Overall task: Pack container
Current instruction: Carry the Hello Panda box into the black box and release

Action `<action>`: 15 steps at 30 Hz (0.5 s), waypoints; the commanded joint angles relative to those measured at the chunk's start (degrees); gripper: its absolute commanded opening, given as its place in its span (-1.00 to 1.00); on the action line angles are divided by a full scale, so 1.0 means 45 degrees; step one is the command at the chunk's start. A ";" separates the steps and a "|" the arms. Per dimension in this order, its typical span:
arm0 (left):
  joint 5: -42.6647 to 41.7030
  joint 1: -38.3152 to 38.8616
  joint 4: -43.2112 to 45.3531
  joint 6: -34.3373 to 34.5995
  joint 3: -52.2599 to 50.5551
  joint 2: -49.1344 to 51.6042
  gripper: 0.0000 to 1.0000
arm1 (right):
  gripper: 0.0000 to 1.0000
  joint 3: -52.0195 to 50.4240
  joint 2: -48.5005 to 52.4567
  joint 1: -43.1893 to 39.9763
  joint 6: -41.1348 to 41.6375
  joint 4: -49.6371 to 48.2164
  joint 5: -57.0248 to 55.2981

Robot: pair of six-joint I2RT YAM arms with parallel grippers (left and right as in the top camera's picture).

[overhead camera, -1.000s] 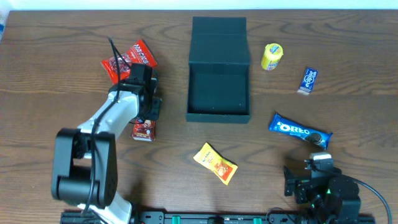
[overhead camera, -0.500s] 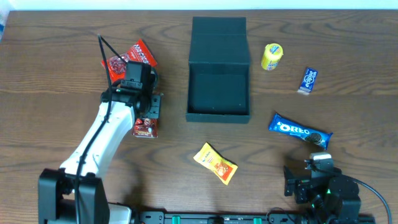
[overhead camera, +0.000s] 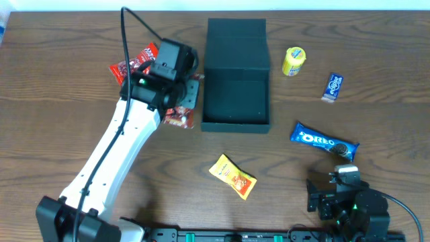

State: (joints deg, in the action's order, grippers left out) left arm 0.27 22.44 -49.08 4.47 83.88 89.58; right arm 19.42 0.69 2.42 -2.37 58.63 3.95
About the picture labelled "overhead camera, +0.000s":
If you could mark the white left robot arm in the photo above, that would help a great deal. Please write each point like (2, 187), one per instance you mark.
(84, 208)

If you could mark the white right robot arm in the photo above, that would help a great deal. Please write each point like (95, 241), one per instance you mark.
(359, 213)

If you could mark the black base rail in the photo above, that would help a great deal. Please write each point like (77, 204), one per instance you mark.
(297, 233)

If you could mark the yellow round candy container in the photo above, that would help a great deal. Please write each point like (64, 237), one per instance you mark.
(294, 59)

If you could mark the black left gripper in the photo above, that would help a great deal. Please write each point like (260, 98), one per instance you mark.
(192, 93)

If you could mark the blue Eclipse mint box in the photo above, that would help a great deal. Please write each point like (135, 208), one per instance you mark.
(333, 87)

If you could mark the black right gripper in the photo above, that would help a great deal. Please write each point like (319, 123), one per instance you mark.
(312, 193)

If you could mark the blue Oreo cookie pack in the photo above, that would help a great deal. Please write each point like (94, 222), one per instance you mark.
(307, 136)

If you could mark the black open gift box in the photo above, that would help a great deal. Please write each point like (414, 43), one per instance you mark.
(236, 69)

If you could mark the red Hacks candy bag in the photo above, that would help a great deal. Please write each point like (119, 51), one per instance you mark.
(147, 54)

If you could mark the yellow orange snack packet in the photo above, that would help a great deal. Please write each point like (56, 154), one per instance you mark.
(241, 182)

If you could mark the red Hello Panda box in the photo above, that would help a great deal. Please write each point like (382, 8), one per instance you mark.
(180, 117)

